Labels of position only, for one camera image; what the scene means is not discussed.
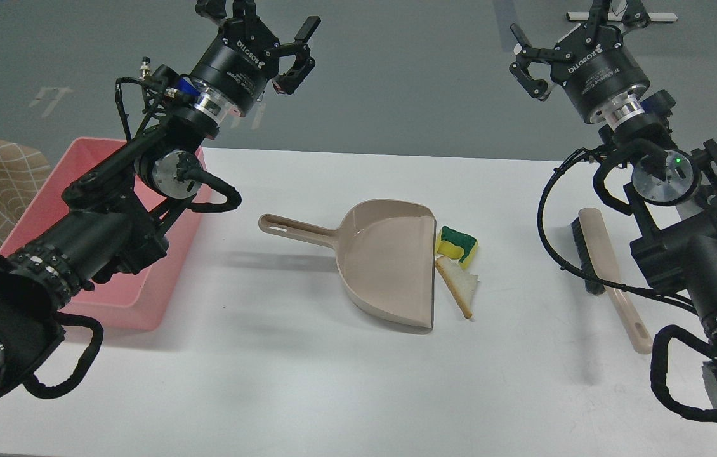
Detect beige plastic dustpan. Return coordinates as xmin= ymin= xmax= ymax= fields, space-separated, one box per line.
xmin=259 ymin=199 xmax=437 ymax=331

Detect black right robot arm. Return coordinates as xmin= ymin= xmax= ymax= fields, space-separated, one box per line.
xmin=510 ymin=1 xmax=717 ymax=423

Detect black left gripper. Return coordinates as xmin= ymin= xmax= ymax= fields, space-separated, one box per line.
xmin=190 ymin=0 xmax=322 ymax=117

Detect beige hand brush black bristles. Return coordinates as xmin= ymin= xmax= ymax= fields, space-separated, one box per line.
xmin=571 ymin=208 xmax=654 ymax=355

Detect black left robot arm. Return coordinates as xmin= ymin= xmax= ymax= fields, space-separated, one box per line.
xmin=0 ymin=1 xmax=321 ymax=399

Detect white bread slice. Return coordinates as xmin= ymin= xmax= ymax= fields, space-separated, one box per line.
xmin=435 ymin=256 xmax=478 ymax=319

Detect pink plastic bin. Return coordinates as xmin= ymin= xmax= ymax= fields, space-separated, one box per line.
xmin=0 ymin=138 xmax=202 ymax=331

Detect yellow green sponge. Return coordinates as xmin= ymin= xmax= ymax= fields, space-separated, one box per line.
xmin=434 ymin=225 xmax=478 ymax=270

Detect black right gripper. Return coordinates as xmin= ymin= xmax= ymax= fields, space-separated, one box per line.
xmin=510 ymin=0 xmax=652 ymax=124

